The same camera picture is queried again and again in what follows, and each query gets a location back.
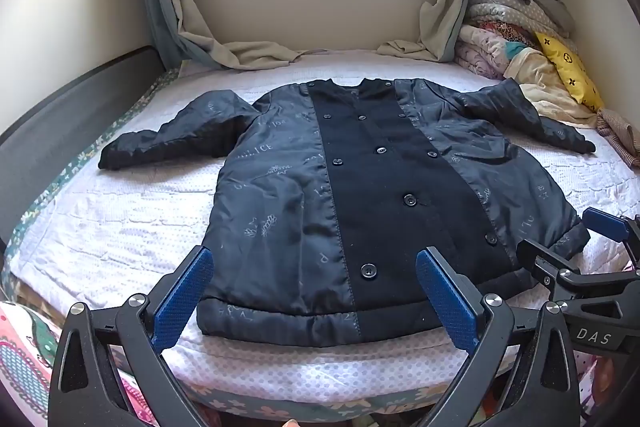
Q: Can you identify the cream blanket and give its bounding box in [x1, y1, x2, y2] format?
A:
[501, 46, 603, 128]

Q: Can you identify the pink printed blanket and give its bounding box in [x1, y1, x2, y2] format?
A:
[0, 301, 157, 427]

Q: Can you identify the black buttoned coat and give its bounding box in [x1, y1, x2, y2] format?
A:
[98, 78, 597, 342]

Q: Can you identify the grey dotted quilt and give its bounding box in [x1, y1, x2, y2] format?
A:
[466, 0, 577, 40]

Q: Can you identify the purple floral quilt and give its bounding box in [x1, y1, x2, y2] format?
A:
[454, 24, 523, 81]

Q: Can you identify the brown striped cloth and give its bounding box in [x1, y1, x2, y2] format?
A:
[595, 108, 640, 168]

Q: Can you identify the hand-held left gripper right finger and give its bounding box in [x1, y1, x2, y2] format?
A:
[416, 247, 583, 427]

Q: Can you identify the red patterned quilt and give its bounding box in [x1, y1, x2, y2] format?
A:
[472, 19, 538, 50]

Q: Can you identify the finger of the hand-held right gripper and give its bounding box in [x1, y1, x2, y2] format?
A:
[516, 238, 576, 303]
[581, 207, 640, 268]

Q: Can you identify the bed with white quilted cover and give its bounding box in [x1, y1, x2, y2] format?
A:
[0, 49, 640, 403]

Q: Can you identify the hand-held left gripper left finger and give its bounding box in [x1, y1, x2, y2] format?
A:
[47, 245, 216, 427]

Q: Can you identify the dark grey bed frame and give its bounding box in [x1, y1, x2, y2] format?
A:
[0, 44, 166, 253]

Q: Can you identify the yellow patterned pillow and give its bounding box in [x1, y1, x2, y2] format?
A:
[533, 31, 607, 112]

